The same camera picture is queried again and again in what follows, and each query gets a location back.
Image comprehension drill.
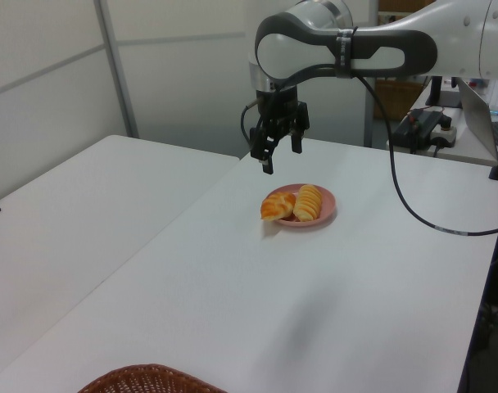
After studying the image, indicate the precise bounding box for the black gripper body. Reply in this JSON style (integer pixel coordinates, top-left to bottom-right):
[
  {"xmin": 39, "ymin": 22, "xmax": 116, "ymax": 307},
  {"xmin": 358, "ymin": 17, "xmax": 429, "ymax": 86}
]
[{"xmin": 254, "ymin": 87, "xmax": 301, "ymax": 124}]

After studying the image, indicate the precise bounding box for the braided bread loaf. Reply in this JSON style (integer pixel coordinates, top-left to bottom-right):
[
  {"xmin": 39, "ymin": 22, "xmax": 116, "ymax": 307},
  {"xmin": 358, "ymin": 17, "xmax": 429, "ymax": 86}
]
[{"xmin": 260, "ymin": 192, "xmax": 297, "ymax": 222}]

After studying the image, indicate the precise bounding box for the striped bread roll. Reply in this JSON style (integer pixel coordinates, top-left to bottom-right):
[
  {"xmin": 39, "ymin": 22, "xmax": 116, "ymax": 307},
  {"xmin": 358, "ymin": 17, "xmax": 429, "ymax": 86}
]
[{"xmin": 292, "ymin": 183, "xmax": 323, "ymax": 222}]

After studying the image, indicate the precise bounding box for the pink plate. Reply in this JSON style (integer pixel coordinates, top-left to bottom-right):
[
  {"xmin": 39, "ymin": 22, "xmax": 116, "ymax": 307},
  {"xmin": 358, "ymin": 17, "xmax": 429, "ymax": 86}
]
[{"xmin": 271, "ymin": 183, "xmax": 337, "ymax": 228}]

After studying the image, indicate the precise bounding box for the brown woven basket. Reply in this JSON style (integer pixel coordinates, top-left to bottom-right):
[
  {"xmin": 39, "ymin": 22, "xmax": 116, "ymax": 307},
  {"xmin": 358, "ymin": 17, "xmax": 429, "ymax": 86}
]
[{"xmin": 77, "ymin": 363, "xmax": 228, "ymax": 393}]

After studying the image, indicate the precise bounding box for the brown cardboard box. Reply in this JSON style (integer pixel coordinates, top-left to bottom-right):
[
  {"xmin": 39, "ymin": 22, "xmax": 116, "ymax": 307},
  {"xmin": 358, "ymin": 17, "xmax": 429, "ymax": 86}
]
[{"xmin": 373, "ymin": 78, "xmax": 425, "ymax": 120}]

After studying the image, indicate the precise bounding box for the black control box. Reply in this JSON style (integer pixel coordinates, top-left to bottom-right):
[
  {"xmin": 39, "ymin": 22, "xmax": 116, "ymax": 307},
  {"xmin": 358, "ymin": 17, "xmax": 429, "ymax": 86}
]
[{"xmin": 396, "ymin": 109, "xmax": 443, "ymax": 153}]

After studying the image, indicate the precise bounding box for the black monitor stand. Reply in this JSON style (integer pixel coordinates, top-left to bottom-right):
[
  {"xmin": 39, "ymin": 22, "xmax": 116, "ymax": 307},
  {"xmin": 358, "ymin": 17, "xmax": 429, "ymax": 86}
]
[{"xmin": 424, "ymin": 76, "xmax": 463, "ymax": 111}]

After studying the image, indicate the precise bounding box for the white emergency stop button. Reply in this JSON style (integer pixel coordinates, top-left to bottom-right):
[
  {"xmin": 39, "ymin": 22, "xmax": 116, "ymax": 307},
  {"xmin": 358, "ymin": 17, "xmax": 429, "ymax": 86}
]
[{"xmin": 431, "ymin": 116, "xmax": 458, "ymax": 149}]

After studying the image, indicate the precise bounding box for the grey laptop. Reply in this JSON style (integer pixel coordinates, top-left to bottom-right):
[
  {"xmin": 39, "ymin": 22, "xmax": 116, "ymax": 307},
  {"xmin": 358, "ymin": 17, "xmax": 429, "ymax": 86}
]
[{"xmin": 456, "ymin": 76, "xmax": 498, "ymax": 161}]

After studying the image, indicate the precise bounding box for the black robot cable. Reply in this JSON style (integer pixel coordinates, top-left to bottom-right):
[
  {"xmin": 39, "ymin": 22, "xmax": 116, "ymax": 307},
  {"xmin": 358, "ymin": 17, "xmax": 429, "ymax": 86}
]
[{"xmin": 239, "ymin": 73, "xmax": 498, "ymax": 237}]

